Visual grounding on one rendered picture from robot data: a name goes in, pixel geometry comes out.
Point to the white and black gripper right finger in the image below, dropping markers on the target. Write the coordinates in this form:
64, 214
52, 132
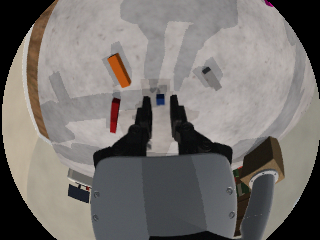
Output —
189, 140

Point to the small blue block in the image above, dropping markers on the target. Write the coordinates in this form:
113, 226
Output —
160, 99

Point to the red rod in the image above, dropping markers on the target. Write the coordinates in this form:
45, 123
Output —
114, 114

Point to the orange rod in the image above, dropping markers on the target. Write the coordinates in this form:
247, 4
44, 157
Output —
119, 70

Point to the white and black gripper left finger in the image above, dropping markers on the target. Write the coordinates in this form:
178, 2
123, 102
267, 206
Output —
131, 143

